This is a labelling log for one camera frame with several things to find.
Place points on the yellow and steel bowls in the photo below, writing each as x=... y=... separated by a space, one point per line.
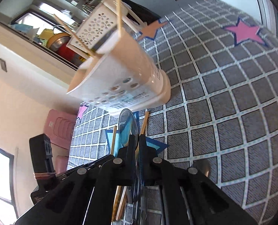
x=57 y=41

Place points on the plain wooden chopstick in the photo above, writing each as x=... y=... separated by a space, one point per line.
x=119 y=17

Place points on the metal spoon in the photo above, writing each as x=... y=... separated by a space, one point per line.
x=127 y=126

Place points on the wooden chopstick in holder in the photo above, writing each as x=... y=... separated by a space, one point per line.
x=88 y=51

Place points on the wooden chopstick under gripper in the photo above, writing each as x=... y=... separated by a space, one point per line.
x=119 y=203

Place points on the grey checked tablecloth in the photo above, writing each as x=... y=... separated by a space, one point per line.
x=224 y=102

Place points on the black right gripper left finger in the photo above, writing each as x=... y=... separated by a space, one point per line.
x=126 y=171

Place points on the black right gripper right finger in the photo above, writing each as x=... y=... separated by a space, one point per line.
x=150 y=173

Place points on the red plastic basket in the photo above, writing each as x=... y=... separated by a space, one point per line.
x=70 y=55

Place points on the wooden chopstick on table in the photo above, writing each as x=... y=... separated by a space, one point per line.
x=142 y=131
x=113 y=140

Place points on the pink plastic stool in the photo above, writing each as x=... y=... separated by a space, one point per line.
x=59 y=127

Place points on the beige plastic utensil holder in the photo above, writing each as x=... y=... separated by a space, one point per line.
x=124 y=76

